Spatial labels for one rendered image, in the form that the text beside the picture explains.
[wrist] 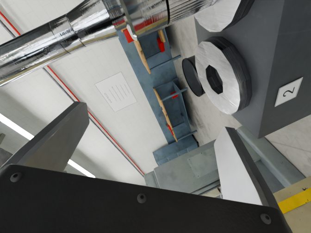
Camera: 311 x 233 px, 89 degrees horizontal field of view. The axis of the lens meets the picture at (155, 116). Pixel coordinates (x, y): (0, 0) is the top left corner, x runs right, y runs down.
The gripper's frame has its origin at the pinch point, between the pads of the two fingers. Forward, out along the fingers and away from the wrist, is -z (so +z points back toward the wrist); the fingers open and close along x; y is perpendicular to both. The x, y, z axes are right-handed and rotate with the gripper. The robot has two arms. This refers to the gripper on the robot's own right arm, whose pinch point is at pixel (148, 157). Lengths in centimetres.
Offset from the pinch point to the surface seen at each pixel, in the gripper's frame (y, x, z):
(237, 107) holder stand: 0.6, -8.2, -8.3
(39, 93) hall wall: 252, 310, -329
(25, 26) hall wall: 92, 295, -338
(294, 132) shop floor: 87, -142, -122
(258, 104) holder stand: -0.5, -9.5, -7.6
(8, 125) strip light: 280, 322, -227
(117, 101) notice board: 289, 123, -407
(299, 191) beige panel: 86, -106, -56
